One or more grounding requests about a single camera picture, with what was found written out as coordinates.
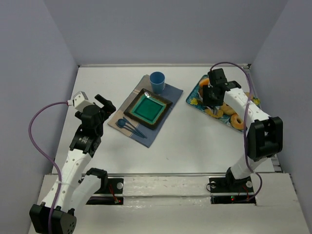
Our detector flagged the aluminium front rail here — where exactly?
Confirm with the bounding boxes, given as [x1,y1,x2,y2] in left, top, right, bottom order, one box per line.
[81,172,227,177]

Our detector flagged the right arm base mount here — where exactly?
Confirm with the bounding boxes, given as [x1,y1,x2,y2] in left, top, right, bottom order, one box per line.
[206,168,256,205]

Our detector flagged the blue patchwork placemat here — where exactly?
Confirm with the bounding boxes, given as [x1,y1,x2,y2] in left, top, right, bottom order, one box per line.
[108,75,183,148]

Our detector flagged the blue plastic cup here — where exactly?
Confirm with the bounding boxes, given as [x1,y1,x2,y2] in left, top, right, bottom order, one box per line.
[150,72,165,95]

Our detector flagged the blue floral tray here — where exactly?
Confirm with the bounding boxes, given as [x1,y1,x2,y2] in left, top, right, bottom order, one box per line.
[186,74,260,133]

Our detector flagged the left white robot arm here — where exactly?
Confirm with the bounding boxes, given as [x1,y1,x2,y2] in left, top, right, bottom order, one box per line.
[29,91,116,234]

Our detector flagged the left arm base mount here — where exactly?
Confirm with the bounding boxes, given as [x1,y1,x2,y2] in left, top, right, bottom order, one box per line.
[85,168,124,205]

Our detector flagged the yellow bread slice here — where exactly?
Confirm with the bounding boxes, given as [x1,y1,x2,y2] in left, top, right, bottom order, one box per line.
[205,109,223,119]

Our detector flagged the metal tongs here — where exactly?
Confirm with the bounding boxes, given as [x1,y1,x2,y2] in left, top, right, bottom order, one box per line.
[212,107,219,116]

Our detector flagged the green square ceramic plate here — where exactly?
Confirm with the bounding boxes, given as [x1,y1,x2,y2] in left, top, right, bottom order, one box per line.
[124,88,173,130]

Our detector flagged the glazed orange donut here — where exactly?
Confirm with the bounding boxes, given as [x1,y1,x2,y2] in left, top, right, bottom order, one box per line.
[230,114,244,130]

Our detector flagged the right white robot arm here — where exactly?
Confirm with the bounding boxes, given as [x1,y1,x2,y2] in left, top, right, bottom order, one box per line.
[202,68,283,180]

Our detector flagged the round orange bun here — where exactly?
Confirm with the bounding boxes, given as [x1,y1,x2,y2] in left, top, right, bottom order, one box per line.
[199,78,210,88]

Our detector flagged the dark brown croissant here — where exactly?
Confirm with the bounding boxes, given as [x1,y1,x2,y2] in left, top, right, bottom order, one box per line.
[198,87,203,101]

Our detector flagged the pale bagel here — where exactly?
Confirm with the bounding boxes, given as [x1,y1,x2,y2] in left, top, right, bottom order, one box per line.
[220,103,236,116]

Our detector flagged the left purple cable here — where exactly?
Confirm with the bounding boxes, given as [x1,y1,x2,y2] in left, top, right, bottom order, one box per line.
[28,100,74,234]

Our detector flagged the small round pale bun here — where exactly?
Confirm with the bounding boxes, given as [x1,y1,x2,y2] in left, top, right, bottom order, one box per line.
[245,92,253,99]

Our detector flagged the blue plastic knife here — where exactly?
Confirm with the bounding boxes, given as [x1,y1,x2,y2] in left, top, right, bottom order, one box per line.
[117,123,145,138]

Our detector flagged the blue plastic spoon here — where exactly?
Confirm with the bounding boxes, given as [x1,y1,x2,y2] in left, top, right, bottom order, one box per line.
[117,119,133,130]

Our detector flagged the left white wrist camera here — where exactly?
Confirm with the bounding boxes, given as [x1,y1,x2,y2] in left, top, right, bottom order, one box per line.
[73,91,92,112]

